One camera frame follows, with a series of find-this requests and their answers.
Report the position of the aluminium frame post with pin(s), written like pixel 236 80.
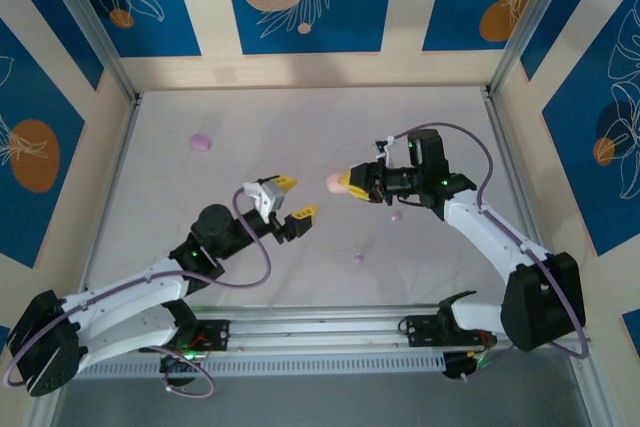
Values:
pixel 90 22
pixel 542 22

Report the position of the pink earbud charging case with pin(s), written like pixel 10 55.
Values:
pixel 334 183

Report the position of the purple earbud charging case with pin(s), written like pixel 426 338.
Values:
pixel 201 142

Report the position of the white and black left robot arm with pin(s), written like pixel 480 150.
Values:
pixel 125 287

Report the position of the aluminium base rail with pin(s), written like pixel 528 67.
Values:
pixel 310 329

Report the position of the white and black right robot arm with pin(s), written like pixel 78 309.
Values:
pixel 480 232

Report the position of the aluminium table side rail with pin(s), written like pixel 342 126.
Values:
pixel 111 197
pixel 506 139

